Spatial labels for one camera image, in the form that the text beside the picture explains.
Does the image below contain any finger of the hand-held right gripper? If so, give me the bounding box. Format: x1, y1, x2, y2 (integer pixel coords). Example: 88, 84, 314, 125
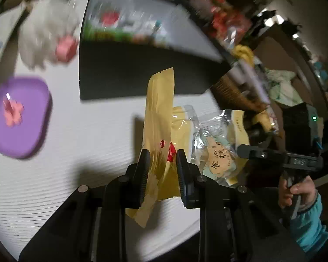
247, 124, 280, 146
236, 143, 288, 167

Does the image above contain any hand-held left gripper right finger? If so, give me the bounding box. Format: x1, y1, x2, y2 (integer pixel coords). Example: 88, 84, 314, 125
176, 149, 307, 262

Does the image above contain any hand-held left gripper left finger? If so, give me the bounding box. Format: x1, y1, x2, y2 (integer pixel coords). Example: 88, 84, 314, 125
19, 149, 151, 262

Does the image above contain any yellow paper packet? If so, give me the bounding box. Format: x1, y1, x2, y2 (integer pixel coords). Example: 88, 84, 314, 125
125, 67, 193, 228

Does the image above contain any black storage box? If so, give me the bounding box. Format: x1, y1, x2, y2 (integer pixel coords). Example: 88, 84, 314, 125
79, 0, 233, 101

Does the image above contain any person's right hand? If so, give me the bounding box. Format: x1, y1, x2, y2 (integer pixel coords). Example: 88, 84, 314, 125
278, 173, 318, 215

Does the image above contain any clear yellow cartoon packet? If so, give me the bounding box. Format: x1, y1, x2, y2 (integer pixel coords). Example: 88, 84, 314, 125
171, 105, 250, 187

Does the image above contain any pale green cloth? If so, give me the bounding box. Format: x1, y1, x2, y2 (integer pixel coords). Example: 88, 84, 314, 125
265, 69, 299, 107

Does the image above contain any wicker basket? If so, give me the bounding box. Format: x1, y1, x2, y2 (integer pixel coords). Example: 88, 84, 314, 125
210, 74, 268, 113

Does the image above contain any lavender black long object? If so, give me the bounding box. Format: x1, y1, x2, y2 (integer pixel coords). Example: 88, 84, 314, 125
230, 57, 272, 105

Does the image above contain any yellow plush toy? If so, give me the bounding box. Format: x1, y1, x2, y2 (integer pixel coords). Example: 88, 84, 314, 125
232, 45, 255, 64

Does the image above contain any pile of colourful packets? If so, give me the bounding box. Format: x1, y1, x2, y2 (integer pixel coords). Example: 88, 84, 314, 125
180, 0, 252, 47

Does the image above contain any purple square lid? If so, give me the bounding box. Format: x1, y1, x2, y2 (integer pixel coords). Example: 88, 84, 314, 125
0, 77, 53, 159

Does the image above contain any clear plastic bag pink clip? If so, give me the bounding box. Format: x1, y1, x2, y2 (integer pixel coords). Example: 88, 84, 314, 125
18, 0, 81, 70

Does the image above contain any white box blue edge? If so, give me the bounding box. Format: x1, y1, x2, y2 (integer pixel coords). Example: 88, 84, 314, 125
0, 8, 28, 82

